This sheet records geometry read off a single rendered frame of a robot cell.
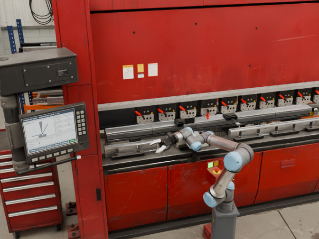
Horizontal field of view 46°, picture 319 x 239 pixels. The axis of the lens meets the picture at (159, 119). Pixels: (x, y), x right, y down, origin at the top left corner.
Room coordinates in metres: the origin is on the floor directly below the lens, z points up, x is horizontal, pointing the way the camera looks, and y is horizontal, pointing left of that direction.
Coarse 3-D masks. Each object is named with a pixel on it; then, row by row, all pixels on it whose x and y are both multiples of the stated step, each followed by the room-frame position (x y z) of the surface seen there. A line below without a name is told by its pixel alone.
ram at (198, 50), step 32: (96, 32) 2.89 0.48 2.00; (128, 32) 2.96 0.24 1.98; (160, 32) 3.03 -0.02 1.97; (192, 32) 3.10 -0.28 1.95; (224, 32) 3.18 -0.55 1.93; (256, 32) 3.26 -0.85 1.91; (288, 32) 3.34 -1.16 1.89; (96, 64) 2.89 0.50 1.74; (128, 64) 2.95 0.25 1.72; (160, 64) 3.03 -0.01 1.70; (192, 64) 3.10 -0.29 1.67; (224, 64) 3.18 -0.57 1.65; (256, 64) 3.27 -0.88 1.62; (288, 64) 3.35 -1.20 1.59; (128, 96) 2.95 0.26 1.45; (160, 96) 3.03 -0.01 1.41; (224, 96) 3.19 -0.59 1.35
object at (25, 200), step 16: (0, 144) 2.98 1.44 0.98; (0, 160) 2.81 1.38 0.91; (48, 160) 2.91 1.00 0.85; (0, 176) 2.80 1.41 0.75; (16, 176) 2.84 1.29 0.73; (32, 176) 2.85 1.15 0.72; (48, 176) 2.91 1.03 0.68; (0, 192) 2.79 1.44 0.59; (16, 192) 2.83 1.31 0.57; (32, 192) 2.86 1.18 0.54; (48, 192) 2.90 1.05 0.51; (16, 208) 2.82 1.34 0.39; (32, 208) 2.86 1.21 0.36; (48, 208) 2.88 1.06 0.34; (16, 224) 2.81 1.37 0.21; (32, 224) 2.85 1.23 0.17; (48, 224) 2.88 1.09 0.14
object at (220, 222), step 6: (216, 216) 2.21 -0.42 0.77; (222, 216) 2.22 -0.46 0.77; (228, 216) 2.22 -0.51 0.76; (234, 216) 2.24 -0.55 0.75; (216, 222) 2.24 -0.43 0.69; (222, 222) 2.23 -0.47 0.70; (228, 222) 2.23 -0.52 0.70; (234, 222) 2.24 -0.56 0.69; (216, 228) 2.24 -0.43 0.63; (222, 228) 2.23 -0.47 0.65; (228, 228) 2.23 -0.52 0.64; (234, 228) 2.25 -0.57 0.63; (216, 234) 2.24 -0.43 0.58; (222, 234) 2.23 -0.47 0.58; (228, 234) 2.23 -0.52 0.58; (234, 234) 2.26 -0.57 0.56
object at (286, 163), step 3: (291, 159) 3.28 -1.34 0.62; (294, 159) 3.28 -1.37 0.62; (282, 162) 3.25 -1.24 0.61; (285, 162) 3.26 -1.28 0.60; (288, 162) 3.26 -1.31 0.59; (291, 162) 3.27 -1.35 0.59; (282, 165) 3.25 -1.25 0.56; (285, 165) 3.26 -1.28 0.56; (288, 165) 3.25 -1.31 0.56; (291, 165) 3.26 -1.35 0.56; (294, 165) 3.27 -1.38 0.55
